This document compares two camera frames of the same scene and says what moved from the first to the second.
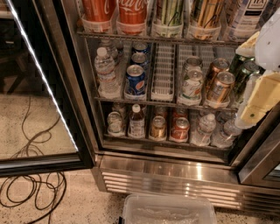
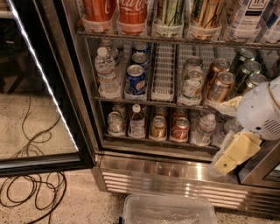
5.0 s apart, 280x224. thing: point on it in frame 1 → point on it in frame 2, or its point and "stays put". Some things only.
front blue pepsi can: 136,78 stays put
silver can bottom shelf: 114,122 stays put
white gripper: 269,48 → 257,112
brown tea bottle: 136,125 stays put
